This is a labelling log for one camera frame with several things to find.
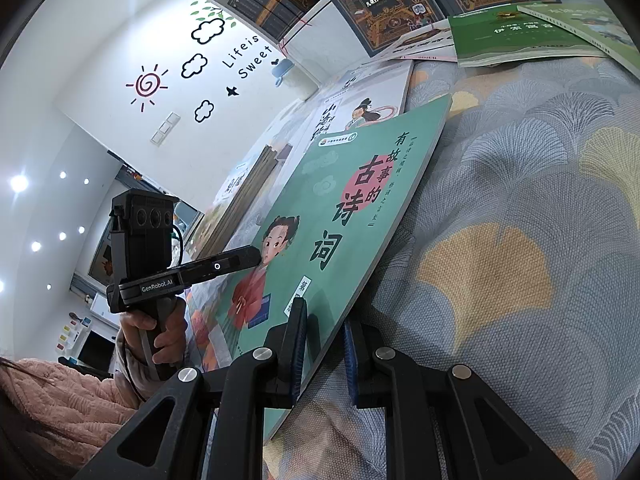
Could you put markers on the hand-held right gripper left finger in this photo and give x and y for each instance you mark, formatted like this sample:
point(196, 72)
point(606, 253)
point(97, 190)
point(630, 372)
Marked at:
point(299, 332)

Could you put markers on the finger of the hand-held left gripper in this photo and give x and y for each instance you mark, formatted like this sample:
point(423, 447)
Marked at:
point(225, 262)

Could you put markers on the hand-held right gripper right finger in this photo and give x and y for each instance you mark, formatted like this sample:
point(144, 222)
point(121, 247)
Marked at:
point(351, 365)

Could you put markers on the stack of paperback books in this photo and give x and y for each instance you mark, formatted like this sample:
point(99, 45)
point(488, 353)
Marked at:
point(250, 185)

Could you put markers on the teal book with child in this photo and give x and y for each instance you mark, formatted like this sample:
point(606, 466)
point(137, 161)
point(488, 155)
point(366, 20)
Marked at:
point(340, 200)

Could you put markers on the person's left forearm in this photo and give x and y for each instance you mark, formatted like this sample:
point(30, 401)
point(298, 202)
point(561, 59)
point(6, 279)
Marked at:
point(131, 377)

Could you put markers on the row of dark hardcover books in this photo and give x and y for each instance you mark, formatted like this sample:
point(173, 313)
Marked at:
point(270, 5)

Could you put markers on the person's left hand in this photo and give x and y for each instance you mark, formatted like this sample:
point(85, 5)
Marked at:
point(177, 330)

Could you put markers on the grey framed interior window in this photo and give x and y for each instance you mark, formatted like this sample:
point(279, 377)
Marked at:
point(150, 180)

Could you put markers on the dark television screen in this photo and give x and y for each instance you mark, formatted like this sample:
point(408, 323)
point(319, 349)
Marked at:
point(97, 355)

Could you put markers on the ceiling spotlights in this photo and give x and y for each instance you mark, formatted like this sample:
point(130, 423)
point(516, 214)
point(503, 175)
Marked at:
point(19, 182)

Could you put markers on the person's pink fleece robe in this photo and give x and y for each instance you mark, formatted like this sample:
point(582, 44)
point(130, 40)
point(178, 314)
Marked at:
point(60, 395)

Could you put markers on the ginkgo print tablecloth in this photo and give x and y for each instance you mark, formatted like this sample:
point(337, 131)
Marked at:
point(500, 260)

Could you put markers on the blue-lidded white bottle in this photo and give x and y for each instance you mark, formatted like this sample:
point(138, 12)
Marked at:
point(284, 70)

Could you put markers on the person's long dark hair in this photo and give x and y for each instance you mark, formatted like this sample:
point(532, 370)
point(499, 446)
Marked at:
point(30, 440)

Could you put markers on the white thin book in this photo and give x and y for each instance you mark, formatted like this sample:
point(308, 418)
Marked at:
point(425, 42)

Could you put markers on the light green book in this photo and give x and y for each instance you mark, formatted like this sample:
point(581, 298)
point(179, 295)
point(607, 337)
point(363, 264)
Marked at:
point(595, 25)

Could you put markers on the white wall switch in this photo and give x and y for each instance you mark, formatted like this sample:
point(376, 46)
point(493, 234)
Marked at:
point(165, 129)

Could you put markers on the cloud wall sticker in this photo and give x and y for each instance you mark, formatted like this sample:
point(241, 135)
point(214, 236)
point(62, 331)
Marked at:
point(195, 66)
point(205, 111)
point(207, 31)

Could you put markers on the red sun wall sticker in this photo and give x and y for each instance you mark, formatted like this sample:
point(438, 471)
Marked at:
point(147, 85)

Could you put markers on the black bird wall sticker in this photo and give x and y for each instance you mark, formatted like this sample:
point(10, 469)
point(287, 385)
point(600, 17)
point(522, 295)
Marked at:
point(232, 91)

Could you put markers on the lettering wall sticker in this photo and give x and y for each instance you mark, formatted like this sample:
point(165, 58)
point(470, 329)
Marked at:
point(247, 57)

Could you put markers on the tree swing bear wall sticker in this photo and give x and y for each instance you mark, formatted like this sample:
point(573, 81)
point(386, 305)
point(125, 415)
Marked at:
point(207, 10)

